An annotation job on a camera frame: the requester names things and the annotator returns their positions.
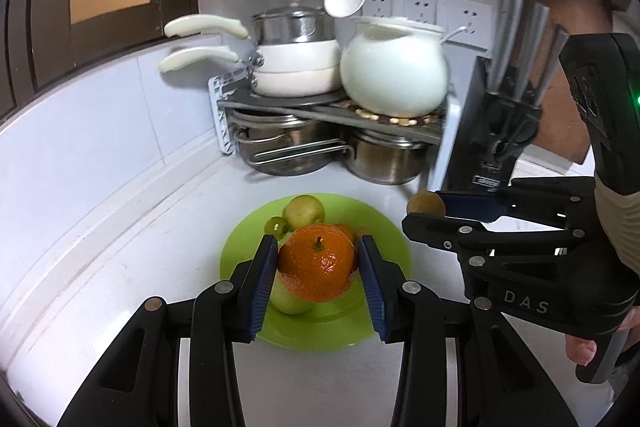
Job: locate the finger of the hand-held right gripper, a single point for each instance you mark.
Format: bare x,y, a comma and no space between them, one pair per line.
470,204
450,232

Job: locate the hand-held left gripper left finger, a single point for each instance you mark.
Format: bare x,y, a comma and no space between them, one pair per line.
262,287

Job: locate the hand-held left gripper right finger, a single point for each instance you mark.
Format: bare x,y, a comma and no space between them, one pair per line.
372,287

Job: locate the large green apple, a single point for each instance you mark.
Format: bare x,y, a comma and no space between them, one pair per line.
285,299

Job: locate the brown kiwi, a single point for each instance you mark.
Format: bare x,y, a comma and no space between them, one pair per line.
425,205

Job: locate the large orange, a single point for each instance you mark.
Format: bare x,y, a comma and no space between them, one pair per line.
317,267

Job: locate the green plate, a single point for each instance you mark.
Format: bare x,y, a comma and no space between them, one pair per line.
385,227

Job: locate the small green-yellow fruit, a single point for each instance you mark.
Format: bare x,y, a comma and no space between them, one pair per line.
275,225

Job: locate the person's right hand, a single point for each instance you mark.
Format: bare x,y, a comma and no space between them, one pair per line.
581,351

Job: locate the black knife block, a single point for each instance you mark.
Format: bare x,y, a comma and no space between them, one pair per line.
465,147

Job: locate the white cutting board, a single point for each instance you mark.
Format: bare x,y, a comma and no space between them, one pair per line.
442,147

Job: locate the black kitchen scissors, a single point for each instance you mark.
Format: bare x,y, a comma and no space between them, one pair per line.
505,142

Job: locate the yellow-green pear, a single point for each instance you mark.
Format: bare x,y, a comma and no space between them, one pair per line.
305,209

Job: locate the wide steel pot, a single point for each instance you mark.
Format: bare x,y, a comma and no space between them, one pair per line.
280,161
385,162

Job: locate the wooden bead trivet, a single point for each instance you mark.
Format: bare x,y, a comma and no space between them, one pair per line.
400,121

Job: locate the brown wooden cutting board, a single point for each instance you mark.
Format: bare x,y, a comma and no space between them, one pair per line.
575,117

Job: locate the steel kitchen rack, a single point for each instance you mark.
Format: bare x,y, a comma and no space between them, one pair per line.
300,149

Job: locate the white ceramic pot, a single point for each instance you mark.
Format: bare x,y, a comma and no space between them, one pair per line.
395,77

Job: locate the dark round griddle pan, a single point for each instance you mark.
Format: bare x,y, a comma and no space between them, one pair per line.
280,99

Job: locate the cream saucepan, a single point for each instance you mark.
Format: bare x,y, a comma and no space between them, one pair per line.
300,82
300,54

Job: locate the tall steel pot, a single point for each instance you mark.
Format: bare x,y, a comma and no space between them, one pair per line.
295,31

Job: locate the white plastic bracket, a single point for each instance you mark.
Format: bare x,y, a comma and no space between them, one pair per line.
225,117

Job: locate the white wall socket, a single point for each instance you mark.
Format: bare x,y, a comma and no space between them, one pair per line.
377,4
470,19
420,7

